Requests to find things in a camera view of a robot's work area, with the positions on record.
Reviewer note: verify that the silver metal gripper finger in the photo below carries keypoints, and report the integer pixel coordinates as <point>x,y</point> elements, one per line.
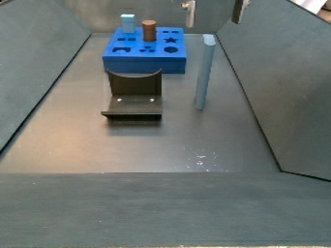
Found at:
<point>188,7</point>

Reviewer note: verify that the blue foam shape board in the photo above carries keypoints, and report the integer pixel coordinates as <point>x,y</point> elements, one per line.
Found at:
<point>129,55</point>

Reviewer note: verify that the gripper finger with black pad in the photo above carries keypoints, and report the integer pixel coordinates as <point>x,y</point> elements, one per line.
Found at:
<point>239,7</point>

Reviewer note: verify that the black curved fixture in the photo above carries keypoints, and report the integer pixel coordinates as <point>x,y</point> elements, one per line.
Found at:
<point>134,95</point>

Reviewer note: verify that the light blue square-circle object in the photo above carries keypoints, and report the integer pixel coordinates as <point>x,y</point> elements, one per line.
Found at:
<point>204,70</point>

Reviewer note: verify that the light blue rectangular block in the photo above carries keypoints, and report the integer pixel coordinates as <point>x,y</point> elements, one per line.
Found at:
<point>128,23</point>

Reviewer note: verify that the brown cylinder peg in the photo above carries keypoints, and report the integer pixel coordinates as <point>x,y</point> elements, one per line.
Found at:
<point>149,30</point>

